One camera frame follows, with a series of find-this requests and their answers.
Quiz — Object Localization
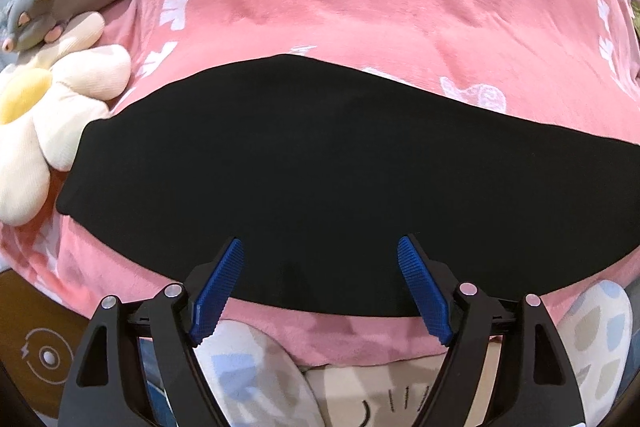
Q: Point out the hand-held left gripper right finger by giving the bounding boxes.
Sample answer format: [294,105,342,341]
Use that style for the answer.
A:
[396,234,587,427]

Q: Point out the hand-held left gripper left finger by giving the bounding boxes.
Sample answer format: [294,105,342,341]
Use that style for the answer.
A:
[59,237,245,427]

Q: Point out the black pants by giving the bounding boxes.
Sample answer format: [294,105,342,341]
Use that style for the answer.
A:
[55,54,640,319]

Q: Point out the person's patterned pajama pants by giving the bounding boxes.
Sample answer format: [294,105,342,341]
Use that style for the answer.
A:
[135,278,636,427]

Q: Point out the person's cream printed top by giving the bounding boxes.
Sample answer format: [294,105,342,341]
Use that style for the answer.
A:
[303,354,451,427]

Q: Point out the brown wooden nightstand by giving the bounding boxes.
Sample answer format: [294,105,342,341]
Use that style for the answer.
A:
[0,268,90,392]

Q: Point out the cream flower plush pillow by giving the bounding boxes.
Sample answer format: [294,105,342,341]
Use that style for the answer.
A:
[0,11,132,227]

